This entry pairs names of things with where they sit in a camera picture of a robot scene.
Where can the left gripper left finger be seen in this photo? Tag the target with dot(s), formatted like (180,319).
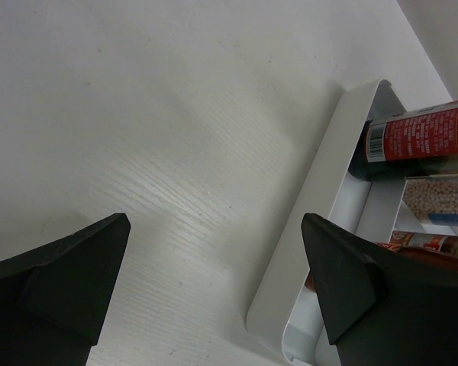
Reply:
(54,299)

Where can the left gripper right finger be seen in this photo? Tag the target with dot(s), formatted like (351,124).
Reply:
(378,316)

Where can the orange spice jar front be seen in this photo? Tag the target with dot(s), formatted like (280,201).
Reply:
(436,242)

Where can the white granule jar blue label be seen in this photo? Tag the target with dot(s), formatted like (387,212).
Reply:
(433,200)

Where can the dark soy sauce bottle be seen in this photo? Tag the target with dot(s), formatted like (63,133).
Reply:
(416,144)

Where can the white divided organizer tray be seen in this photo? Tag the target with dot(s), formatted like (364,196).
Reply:
(285,316)

